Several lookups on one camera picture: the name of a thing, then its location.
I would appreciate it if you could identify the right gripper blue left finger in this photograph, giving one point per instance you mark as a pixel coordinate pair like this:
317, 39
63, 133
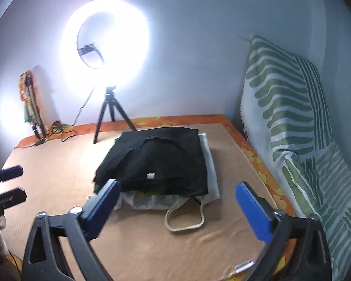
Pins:
98, 208

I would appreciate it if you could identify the orange floral bedsheet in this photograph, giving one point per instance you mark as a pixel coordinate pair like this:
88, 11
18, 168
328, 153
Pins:
251, 163

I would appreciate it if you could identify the black pants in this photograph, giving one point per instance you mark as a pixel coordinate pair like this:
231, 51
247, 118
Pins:
163, 161

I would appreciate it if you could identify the colourful scarf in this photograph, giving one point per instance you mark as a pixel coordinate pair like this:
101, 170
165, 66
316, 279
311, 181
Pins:
23, 96

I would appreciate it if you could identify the dark green folded garment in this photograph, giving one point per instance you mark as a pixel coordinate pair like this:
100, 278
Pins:
97, 187

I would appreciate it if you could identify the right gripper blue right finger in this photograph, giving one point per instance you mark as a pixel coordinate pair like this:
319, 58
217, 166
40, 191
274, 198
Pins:
257, 211

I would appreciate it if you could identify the white tote bag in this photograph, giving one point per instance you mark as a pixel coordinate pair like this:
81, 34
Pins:
171, 203

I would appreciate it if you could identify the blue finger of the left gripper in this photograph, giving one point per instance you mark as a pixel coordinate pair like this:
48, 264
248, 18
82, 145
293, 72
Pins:
11, 173
13, 197

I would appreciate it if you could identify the white ring light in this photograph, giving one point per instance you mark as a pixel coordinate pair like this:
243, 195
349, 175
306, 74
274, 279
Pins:
102, 43

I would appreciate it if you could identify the green striped white pillow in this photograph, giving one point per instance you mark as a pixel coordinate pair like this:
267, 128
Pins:
286, 118

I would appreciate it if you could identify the black mini tripod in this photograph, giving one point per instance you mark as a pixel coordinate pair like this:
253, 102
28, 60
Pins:
111, 103

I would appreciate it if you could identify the beige blanket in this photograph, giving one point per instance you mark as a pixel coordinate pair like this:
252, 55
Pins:
152, 210

